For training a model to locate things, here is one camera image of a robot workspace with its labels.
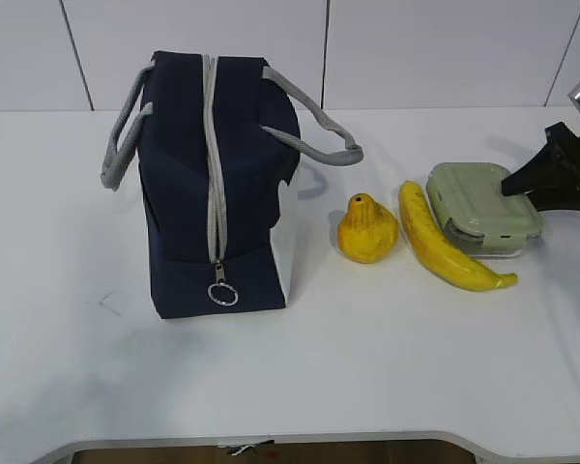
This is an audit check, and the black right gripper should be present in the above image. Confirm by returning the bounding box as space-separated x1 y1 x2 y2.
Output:
501 122 580 212

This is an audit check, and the green lid glass container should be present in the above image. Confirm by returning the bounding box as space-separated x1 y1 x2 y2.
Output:
426 162 543 258

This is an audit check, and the yellow banana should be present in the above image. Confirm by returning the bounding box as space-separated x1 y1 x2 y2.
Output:
398 181 518 292

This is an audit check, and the yellow pear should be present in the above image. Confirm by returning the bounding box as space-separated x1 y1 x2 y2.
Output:
337 192 399 264

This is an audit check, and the navy blue lunch bag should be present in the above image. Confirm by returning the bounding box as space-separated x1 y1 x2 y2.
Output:
100 49 365 321

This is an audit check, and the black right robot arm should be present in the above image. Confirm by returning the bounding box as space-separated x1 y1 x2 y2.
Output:
501 82 580 212

